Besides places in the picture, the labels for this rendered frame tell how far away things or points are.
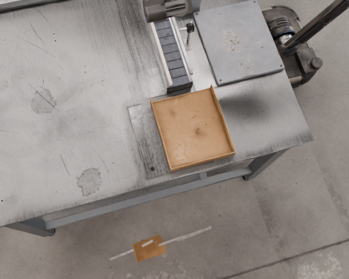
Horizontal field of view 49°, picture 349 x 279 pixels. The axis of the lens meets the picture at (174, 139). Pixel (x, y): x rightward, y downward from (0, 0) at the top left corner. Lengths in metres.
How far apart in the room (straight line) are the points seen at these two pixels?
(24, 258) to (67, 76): 1.14
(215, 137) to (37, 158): 0.69
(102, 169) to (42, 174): 0.22
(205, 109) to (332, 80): 1.42
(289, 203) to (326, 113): 0.66
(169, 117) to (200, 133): 0.14
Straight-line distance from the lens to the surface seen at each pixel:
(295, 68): 2.46
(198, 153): 1.49
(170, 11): 1.16
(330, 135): 2.64
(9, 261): 2.39
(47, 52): 1.71
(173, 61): 1.58
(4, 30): 1.82
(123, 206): 2.06
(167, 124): 1.52
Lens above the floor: 2.25
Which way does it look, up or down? 71 degrees down
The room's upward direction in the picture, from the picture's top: 10 degrees clockwise
